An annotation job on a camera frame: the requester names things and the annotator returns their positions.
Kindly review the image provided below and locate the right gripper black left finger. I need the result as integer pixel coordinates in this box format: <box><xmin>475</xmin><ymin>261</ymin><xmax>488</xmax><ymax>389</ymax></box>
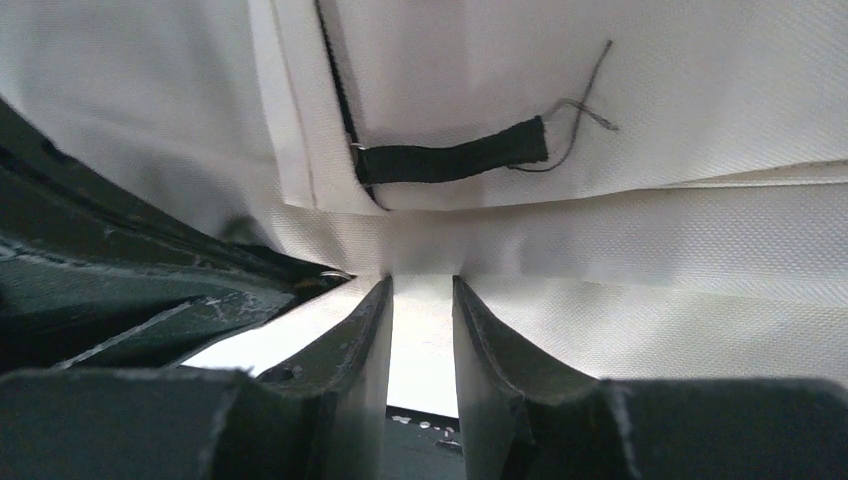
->
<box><xmin>1</xmin><ymin>278</ymin><xmax>393</xmax><ymax>479</ymax></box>

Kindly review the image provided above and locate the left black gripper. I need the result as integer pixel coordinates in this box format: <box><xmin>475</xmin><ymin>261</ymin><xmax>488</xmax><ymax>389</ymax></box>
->
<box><xmin>1</xmin><ymin>105</ymin><xmax>349</xmax><ymax>371</ymax></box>

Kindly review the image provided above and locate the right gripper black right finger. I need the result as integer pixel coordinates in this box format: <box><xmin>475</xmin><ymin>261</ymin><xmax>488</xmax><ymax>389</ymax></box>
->
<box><xmin>453</xmin><ymin>278</ymin><xmax>847</xmax><ymax>479</ymax></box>

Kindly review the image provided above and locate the beige canvas student bag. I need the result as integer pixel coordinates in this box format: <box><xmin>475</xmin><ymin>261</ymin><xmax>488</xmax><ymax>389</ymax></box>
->
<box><xmin>1</xmin><ymin>1</ymin><xmax>847</xmax><ymax>394</ymax></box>

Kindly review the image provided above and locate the black mounting rail base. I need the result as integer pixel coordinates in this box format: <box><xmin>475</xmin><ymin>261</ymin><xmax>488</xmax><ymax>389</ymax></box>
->
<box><xmin>379</xmin><ymin>406</ymin><xmax>466</xmax><ymax>480</ymax></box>

